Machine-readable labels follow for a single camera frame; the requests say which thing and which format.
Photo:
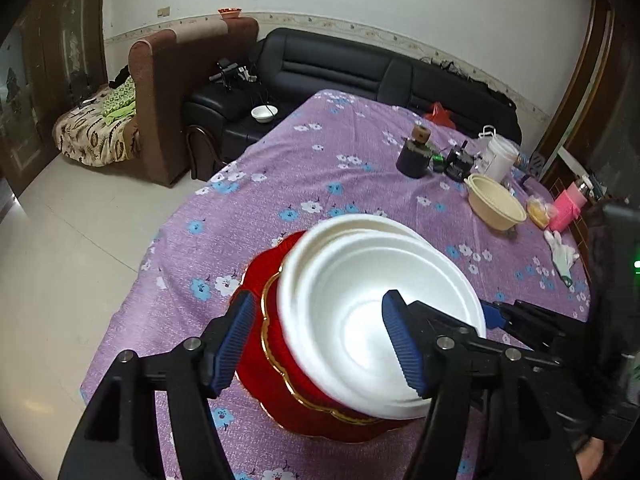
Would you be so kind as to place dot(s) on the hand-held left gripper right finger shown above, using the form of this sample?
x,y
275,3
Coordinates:
x,y
402,345

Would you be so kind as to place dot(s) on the patterned beige blanket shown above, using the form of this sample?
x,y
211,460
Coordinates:
x,y
85,135

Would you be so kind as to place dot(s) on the purple floral tablecloth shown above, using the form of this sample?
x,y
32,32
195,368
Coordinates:
x,y
310,170

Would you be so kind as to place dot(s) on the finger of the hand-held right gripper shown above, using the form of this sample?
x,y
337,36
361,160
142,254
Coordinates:
x,y
540,327

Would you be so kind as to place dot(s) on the small white foam bowl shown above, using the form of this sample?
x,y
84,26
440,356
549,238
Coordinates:
x,y
340,320

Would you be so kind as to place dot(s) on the dark jar with wooden lid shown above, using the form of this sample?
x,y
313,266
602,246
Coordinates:
x,y
412,160

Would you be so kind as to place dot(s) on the small green object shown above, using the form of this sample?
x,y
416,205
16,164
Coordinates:
x,y
438,163

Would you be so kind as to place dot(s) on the black leather sofa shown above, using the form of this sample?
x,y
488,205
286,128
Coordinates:
x,y
325,65

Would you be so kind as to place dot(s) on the brown armchair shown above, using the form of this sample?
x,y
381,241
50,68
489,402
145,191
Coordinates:
x,y
170,110

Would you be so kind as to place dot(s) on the small black device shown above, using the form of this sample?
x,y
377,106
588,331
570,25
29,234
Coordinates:
x,y
459,165

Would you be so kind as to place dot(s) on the cream plastic bowl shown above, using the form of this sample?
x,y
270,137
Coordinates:
x,y
492,200

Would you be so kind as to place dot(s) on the yellow round object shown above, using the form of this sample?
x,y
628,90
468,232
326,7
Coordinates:
x,y
539,212

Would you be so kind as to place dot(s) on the small red dish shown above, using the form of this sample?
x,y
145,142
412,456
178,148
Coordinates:
x,y
230,12

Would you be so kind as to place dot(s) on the large red scalloped plate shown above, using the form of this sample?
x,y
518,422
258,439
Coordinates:
x,y
245,385

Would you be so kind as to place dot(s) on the person's right hand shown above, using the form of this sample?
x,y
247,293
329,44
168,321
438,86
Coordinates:
x,y
590,460

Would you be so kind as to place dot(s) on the red plastic bag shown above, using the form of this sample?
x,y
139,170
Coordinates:
x,y
440,115

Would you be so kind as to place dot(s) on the small red gold-rimmed plate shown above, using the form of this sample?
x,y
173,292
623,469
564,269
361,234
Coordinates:
x,y
290,365

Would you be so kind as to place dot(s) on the tiny white ceramic bowl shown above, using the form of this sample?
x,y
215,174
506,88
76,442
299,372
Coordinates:
x,y
264,115

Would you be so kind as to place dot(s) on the wooden cabinet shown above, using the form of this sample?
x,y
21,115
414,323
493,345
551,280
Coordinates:
x,y
570,160

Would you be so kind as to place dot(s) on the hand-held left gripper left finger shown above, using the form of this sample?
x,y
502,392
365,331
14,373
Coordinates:
x,y
230,340

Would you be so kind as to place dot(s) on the white plastic bucket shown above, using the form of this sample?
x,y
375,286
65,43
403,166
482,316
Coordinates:
x,y
497,157

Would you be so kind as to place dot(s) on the green cloth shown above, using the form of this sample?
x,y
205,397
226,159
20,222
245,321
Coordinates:
x,y
120,100

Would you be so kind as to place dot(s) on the wall socket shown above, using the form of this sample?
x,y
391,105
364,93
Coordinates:
x,y
163,11

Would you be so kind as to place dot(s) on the wooden wardrobe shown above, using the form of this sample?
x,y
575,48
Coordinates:
x,y
50,60

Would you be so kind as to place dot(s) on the white glove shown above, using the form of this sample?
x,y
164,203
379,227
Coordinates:
x,y
562,255

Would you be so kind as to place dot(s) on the pink cup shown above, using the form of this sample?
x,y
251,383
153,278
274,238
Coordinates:
x,y
565,207

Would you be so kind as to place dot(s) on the black camera gear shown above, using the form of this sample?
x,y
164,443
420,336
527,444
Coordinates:
x,y
232,74

